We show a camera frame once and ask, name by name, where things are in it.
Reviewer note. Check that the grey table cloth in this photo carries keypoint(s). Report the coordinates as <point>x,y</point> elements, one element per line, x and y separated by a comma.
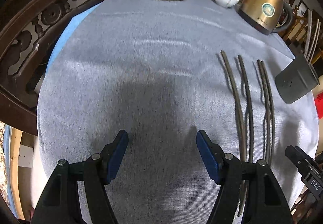
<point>154,68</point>

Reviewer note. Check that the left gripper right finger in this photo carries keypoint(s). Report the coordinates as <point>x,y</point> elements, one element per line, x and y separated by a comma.
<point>226,171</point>

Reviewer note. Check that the gold electric kettle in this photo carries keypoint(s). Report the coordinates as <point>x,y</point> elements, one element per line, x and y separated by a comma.
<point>267,16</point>

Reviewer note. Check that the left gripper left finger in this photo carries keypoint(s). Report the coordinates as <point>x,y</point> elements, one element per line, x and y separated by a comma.
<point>99,171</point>

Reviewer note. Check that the dark grey utensil holder cup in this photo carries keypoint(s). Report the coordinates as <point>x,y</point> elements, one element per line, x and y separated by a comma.
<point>296,80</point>

